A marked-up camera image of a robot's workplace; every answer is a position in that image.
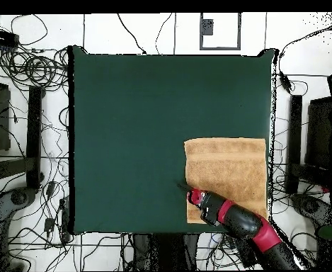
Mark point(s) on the orange terry towel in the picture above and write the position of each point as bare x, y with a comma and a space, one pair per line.
228, 167

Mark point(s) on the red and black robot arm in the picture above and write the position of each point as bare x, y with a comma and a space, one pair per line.
239, 221

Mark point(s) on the black power brick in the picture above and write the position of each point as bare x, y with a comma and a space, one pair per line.
246, 253

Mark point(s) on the dark green table cloth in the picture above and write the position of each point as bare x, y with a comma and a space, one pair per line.
120, 113

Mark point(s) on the black floor beam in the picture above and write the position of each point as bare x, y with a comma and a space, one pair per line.
294, 141
34, 136

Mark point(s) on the black stand foot with caster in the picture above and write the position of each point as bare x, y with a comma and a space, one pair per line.
313, 206
15, 198

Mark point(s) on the black power adapter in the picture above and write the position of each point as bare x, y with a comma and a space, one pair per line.
284, 82

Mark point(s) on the small grey floor box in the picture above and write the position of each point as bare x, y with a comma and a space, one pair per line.
207, 27

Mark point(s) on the black power strip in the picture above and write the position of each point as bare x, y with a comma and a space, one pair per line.
1, 38

